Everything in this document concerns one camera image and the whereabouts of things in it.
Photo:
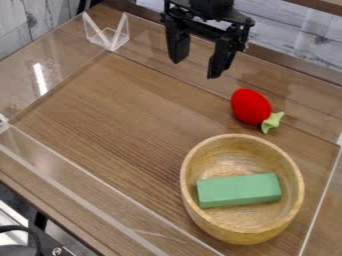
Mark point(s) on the clear acrylic tray wall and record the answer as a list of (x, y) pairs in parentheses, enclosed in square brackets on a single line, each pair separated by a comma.
[(115, 225)]

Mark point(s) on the green rectangular block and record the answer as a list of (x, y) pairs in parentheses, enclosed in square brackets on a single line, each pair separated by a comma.
[(238, 190)]

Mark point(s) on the red plush strawberry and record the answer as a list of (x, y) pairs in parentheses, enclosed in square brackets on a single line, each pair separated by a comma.
[(252, 109)]

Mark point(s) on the clear acrylic corner bracket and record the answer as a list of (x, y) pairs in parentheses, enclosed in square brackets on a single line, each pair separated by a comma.
[(108, 38)]

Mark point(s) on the wooden oval bowl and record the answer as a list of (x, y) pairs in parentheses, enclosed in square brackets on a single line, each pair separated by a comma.
[(235, 155)]

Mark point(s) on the black table leg bracket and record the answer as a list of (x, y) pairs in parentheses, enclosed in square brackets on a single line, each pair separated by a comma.
[(51, 247)]

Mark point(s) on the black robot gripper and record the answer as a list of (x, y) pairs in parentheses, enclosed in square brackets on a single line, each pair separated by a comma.
[(214, 20)]

